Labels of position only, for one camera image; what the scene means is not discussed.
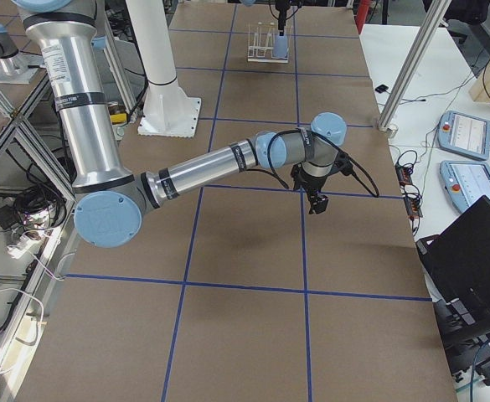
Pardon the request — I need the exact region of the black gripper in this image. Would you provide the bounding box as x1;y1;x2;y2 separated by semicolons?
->
291;165;329;214
275;0;299;37

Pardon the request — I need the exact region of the light blue plastic cup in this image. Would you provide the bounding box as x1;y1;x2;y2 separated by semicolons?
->
272;34;288;59

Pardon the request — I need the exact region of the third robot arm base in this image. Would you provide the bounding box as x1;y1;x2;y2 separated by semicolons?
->
0;24;44;85

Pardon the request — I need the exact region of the orange black usb hub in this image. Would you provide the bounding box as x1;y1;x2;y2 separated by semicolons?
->
395;163;423;220

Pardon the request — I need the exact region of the small black device on table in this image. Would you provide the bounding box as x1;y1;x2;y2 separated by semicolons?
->
374;85;389;93

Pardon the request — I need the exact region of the lower teach pendant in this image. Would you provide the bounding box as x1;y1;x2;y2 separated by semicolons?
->
439;161;490;213

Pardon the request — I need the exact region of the teach pendant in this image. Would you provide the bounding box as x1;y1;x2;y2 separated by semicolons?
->
436;111;490;161
439;161;490;213

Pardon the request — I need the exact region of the upper teach pendant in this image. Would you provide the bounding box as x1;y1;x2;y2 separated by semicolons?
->
436;111;490;161

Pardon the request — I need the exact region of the black laptop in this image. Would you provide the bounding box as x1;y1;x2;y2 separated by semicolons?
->
416;196;490;334

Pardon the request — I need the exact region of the white pot with yellow contents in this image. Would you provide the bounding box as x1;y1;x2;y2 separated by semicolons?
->
108;101;128;141

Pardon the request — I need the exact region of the white wire cup holder rack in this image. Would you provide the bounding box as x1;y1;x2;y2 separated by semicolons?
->
247;22;291;64

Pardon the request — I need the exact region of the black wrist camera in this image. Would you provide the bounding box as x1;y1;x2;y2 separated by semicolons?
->
331;152;353;176

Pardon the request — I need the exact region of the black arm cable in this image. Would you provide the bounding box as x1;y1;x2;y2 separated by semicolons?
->
267;130;382;198

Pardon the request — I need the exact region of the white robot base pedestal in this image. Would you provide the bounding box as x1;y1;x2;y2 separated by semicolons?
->
126;0;201;138

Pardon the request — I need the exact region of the aluminium frame post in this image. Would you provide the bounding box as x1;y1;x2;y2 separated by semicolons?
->
376;0;451;138

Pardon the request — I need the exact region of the black power adapter with cables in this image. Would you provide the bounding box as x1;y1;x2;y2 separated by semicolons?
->
0;184;68;234

